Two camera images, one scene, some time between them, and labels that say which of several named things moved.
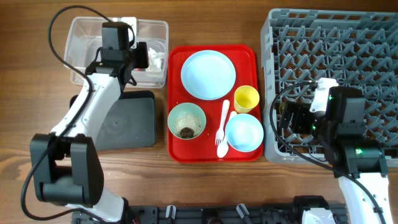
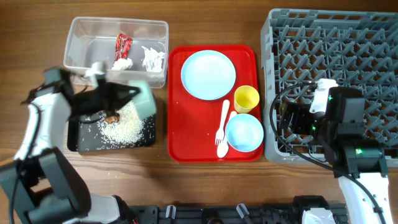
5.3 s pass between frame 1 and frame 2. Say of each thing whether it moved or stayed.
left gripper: moved
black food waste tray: stayed
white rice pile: moved
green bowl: moved
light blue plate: stayed
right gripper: stayed
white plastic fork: stayed
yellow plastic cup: stayed
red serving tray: stayed
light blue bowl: stayed
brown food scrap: moved
